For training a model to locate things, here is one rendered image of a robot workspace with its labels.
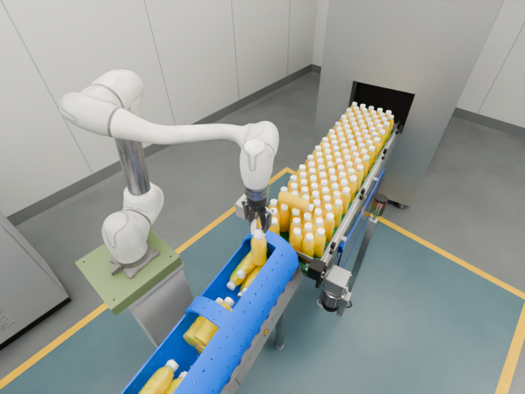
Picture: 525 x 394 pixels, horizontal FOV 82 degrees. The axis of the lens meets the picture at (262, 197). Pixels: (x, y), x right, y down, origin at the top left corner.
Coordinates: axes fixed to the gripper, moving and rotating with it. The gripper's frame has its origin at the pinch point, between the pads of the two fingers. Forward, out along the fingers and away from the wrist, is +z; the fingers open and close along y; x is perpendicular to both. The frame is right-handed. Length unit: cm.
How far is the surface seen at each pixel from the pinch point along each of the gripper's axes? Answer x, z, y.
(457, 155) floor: 321, 134, 86
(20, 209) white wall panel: -16, 121, -273
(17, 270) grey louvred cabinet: -58, 76, -153
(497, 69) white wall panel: 412, 59, 90
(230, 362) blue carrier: -41.8, 21.3, 13.9
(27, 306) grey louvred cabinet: -69, 110, -155
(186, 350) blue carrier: -44, 37, -8
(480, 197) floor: 252, 134, 117
